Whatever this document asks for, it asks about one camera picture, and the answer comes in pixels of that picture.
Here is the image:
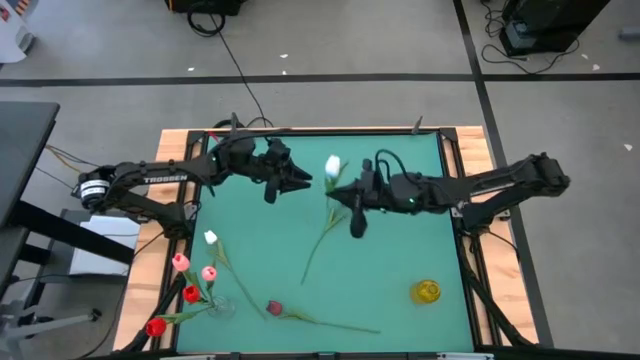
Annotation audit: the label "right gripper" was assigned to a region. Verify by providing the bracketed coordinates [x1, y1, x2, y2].
[327, 172, 399, 239]

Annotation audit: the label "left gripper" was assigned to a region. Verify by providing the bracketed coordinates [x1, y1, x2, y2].
[252, 157, 314, 205]

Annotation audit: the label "pink artificial tulip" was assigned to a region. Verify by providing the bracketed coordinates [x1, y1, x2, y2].
[200, 265, 219, 306]
[171, 252, 216, 306]

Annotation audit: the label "dark red artificial tulip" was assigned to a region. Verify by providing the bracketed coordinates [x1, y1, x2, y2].
[264, 299, 382, 335]

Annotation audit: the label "yellow glass vase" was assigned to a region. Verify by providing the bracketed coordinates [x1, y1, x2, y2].
[409, 278, 443, 306]

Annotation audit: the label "clear glass vase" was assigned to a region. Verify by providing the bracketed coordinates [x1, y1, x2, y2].
[205, 295, 237, 321]

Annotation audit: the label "green table mat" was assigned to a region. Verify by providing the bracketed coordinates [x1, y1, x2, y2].
[175, 133, 475, 354]

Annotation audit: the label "white grey flat box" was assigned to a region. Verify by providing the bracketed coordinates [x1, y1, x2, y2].
[68, 208, 142, 277]

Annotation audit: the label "black floor equipment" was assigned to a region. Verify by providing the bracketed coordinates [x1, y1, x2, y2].
[164, 0, 247, 16]

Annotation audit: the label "black equipment case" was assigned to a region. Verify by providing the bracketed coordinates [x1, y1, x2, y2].
[498, 0, 612, 57]

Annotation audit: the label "black desk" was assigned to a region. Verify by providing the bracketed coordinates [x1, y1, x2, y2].
[0, 101, 136, 301]

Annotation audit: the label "grey stand feet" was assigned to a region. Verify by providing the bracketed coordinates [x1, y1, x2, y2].
[0, 298, 104, 351]

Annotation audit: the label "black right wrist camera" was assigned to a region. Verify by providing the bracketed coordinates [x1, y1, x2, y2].
[359, 158, 379, 184]

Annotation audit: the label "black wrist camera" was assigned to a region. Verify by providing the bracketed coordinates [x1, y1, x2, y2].
[267, 138, 293, 162]
[359, 158, 379, 184]

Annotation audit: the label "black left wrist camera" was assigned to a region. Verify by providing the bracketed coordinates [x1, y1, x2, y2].
[267, 138, 293, 162]

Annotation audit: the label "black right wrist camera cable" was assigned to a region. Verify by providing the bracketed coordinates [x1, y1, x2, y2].
[373, 148, 419, 177]

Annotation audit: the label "black floor cable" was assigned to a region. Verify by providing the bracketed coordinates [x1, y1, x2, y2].
[185, 0, 275, 129]

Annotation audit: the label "black cable tangle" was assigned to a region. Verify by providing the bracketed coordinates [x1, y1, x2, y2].
[478, 0, 582, 76]

